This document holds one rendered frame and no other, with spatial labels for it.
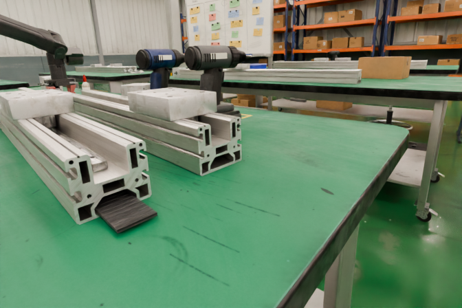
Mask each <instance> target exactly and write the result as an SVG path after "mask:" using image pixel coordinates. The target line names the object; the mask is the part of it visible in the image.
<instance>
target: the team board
mask: <svg viewBox="0 0 462 308"><path fill-rule="evenodd" d="M185 2H186V22H187V33H188V46H189V47H190V46H195V45H226V46H235V47H236V48H237V49H238V50H241V51H243V52H245V54H246V55H251V56H252V57H259V56H266V57H268V69H272V59H273V44H274V0H185ZM234 107H242V106H236V105H234ZM242 108H248V109H260V108H254V107H242ZM260 110H266V111H272V96H268V109H260Z"/></svg>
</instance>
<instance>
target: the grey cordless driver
mask: <svg viewBox="0 0 462 308"><path fill-rule="evenodd" d="M251 57H252V56H251V55H246V54H245V52H243V51H241V50H238V49H237V48H236V47H235V46H226V45H195V46H190V47H188V48H187V50H186V51H185V55H184V60H185V64H186V66H187V67H188V68H189V70H195V71H201V70H203V74H202V75H201V78H200V88H199V90H202V91H214V92H216V94H217V112H215V113H222V114H226V115H230V116H237V117H240V118H241V113H240V111H239V110H237V109H234V105H233V104H231V103H227V102H221V83H223V81H224V71H223V69H227V68H234V67H236V66H237V65H238V64H239V63H242V62H244V61H245V60H246V58H251Z"/></svg>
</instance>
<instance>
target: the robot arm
mask: <svg viewBox="0 0 462 308"><path fill-rule="evenodd" d="M0 35H2V36H6V37H8V38H11V39H15V40H18V41H21V42H24V43H27V44H30V45H33V46H35V47H36V48H38V49H40V50H44V51H46V52H47V53H46V57H47V62H48V66H49V72H50V76H51V79H49V80H44V83H47V84H50V83H51V84H50V85H45V86H46V88H47V89H56V88H55V87H54V85H55V86H65V85H66V86H67V91H68V92H71V93H74V90H75V88H76V83H69V82H73V81H74V82H76V80H75V78H68V77H67V73H66V69H65V66H64V64H65V63H66V65H83V63H84V58H83V53H82V52H81V50H80V48H78V47H68V46H66V44H65V42H64V40H63V38H62V36H61V35H60V34H59V33H56V32H53V31H51V30H44V29H42V28H37V27H33V26H31V25H27V24H25V23H22V22H20V21H17V20H14V19H11V18H9V17H6V16H3V15H2V14H0ZM64 62H65V63H64Z"/></svg>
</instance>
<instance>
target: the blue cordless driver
mask: <svg viewBox="0 0 462 308"><path fill-rule="evenodd" d="M184 55H185V54H182V53H180V52H179V51H177V50H176V49H140V50H139V51H138V52H137V54H136V57H135V59H136V63H137V65H138V67H139V68H140V69H146V70H150V69H152V70H153V72H151V77H150V89H162V88H168V80H169V79H170V71H169V68H173V67H179V66H180V64H182V63H185V60H184Z"/></svg>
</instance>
